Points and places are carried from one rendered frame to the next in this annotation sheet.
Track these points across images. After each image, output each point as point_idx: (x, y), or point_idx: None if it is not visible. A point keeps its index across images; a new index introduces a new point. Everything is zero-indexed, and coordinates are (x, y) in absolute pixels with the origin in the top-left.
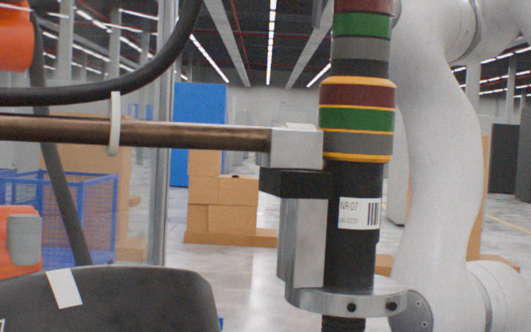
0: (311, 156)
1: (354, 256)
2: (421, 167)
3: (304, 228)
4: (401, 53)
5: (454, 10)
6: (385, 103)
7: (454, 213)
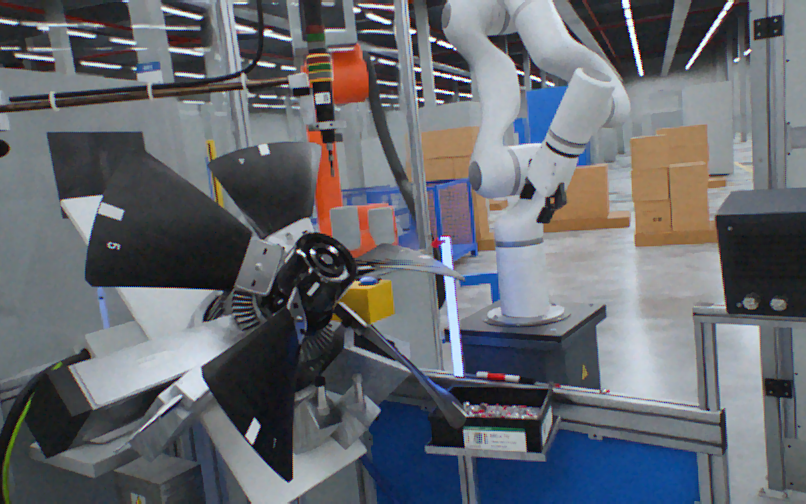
0: (302, 82)
1: (322, 112)
2: (480, 96)
3: (304, 105)
4: (456, 35)
5: (486, 3)
6: (321, 61)
7: (494, 117)
